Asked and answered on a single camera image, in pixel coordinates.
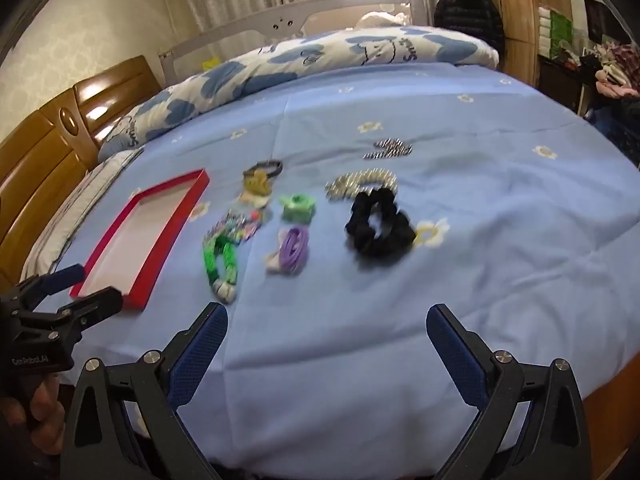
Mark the black screen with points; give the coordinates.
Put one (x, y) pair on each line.
(602, 20)

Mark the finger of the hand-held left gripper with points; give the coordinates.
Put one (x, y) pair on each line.
(95, 306)
(64, 275)

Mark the silver striped hair clips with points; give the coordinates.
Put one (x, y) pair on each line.
(390, 149)

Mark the black scrunchie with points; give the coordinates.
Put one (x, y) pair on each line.
(360, 234)

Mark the yellow hair claw clip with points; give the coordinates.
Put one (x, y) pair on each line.
(257, 182)

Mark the wooden wardrobe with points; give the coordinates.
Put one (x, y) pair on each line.
(530, 5)

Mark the red-rimmed white tray box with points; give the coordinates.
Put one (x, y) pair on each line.
(140, 230)

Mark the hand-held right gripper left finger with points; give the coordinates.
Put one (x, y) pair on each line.
(200, 355)

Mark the green hair clip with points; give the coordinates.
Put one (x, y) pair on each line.
(297, 208)

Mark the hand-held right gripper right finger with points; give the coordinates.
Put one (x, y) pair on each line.
(460, 355)

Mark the blue flowered bedsheet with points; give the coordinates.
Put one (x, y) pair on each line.
(450, 270)

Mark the blue heart patterned pillow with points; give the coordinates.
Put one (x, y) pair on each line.
(300, 60)

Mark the white striped pillow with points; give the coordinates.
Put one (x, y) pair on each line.
(75, 200)

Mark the black padded jacket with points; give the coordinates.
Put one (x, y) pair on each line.
(467, 10)

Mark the grey bed guard rail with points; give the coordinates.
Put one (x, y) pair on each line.
(300, 15)

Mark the pile of clothes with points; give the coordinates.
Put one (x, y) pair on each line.
(617, 67)

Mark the person's left hand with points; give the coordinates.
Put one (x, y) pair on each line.
(45, 405)

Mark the wooden headboard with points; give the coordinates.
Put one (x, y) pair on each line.
(40, 170)

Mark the stack of green boxes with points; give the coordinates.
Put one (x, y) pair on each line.
(555, 32)

